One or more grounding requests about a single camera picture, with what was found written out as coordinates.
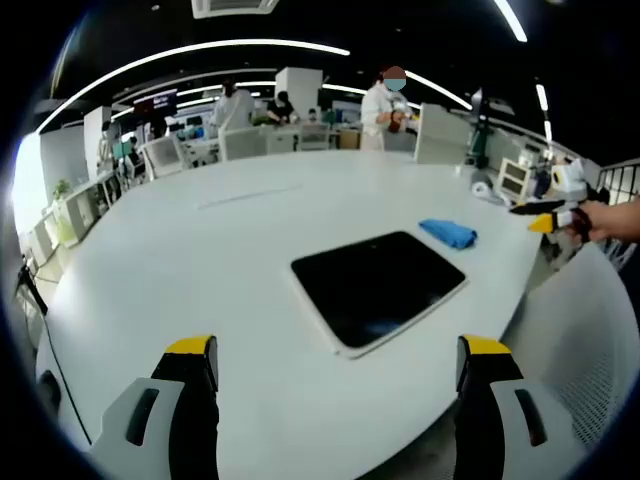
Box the thin dark cable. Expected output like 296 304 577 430
42 313 94 447

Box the small black box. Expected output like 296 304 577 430
39 369 64 417

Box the person's right hand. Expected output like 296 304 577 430
569 199 626 246

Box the low white shelf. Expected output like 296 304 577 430
28 172 122 251

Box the straight ceiling light strip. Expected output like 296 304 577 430
492 0 529 44

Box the long curved ceiling light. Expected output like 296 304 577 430
37 39 351 134

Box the blue cleaning cloth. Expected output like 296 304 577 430
417 218 479 250

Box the black railing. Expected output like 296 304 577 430
597 158 640 206

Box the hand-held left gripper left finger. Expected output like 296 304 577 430
88 334 221 480

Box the wall screen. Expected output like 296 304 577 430
132 89 179 116

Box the white mesh office chair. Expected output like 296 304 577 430
499 243 632 446

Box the dark monitor stand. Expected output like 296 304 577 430
469 87 494 169

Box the white crumpled bag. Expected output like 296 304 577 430
472 179 514 206

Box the ceiling air vent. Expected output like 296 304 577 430
191 0 279 20

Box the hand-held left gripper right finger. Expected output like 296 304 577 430
453 333 589 480

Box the small white cabinet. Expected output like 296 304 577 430
499 157 534 199

